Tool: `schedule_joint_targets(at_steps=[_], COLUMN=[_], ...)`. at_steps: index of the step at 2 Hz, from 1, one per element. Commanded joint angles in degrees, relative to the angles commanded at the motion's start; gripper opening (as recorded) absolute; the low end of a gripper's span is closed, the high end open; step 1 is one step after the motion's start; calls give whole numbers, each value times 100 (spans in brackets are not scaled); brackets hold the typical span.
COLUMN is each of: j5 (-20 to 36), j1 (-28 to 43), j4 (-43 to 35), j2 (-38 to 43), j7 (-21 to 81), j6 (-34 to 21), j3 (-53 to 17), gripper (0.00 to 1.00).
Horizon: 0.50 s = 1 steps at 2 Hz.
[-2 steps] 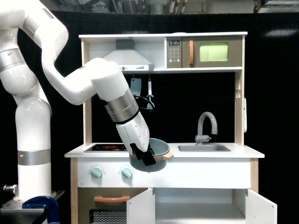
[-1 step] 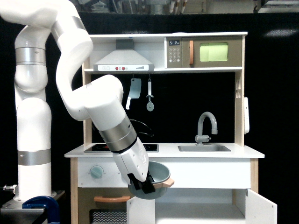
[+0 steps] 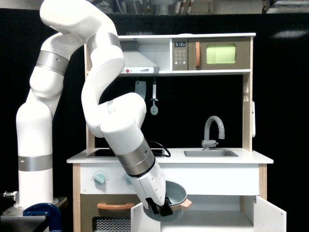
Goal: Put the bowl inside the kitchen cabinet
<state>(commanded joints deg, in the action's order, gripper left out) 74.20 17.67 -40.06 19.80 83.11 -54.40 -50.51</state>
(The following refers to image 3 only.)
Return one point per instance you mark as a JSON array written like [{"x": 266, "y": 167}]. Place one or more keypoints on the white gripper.
[{"x": 151, "y": 190}]

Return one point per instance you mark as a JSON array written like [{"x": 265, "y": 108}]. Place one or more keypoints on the grey-blue toy pot bowl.
[{"x": 179, "y": 201}]

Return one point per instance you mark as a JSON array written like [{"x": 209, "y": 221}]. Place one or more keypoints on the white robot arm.
[{"x": 78, "y": 22}]

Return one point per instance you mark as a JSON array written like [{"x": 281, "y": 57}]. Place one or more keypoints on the left white cabinet door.
[{"x": 140, "y": 222}]

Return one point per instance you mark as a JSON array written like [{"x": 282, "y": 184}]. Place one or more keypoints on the white cabinet door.
[
  {"x": 140, "y": 222},
  {"x": 263, "y": 215}
]

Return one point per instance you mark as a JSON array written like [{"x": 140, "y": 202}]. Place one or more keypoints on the white wooden toy kitchen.
[{"x": 197, "y": 110}]

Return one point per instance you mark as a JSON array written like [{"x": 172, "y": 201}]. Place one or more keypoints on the right white cabinet door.
[{"x": 263, "y": 215}]

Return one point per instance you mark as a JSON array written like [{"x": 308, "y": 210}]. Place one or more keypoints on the right mint stove knob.
[{"x": 127, "y": 179}]

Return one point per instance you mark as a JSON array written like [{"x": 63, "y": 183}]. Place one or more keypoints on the mint stove knob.
[
  {"x": 99, "y": 178},
  {"x": 127, "y": 179}
]

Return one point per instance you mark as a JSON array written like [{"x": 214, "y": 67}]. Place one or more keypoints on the left mint stove knob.
[{"x": 99, "y": 178}]

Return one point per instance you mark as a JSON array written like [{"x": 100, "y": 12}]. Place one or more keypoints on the grey toy sink basin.
[{"x": 210, "y": 154}]

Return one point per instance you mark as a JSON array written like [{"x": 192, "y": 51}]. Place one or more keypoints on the black toy stovetop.
[{"x": 108, "y": 153}]

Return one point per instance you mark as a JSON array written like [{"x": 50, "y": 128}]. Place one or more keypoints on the toy pizza cutter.
[{"x": 154, "y": 108}]

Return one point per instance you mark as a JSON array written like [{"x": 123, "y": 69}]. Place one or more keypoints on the blue clamp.
[{"x": 50, "y": 211}]

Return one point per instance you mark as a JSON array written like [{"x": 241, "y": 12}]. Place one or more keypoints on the toy cleaver knife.
[{"x": 140, "y": 88}]

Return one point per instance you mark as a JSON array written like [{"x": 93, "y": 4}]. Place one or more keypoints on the white side-hung utensil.
[{"x": 253, "y": 120}]

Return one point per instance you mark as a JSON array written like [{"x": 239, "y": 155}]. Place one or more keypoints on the grey robot mounting base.
[{"x": 12, "y": 219}]

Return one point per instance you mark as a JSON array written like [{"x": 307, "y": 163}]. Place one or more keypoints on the toy oven door orange handle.
[{"x": 107, "y": 212}]

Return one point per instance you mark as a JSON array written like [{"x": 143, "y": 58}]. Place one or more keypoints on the toy microwave with orange handle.
[{"x": 201, "y": 54}]

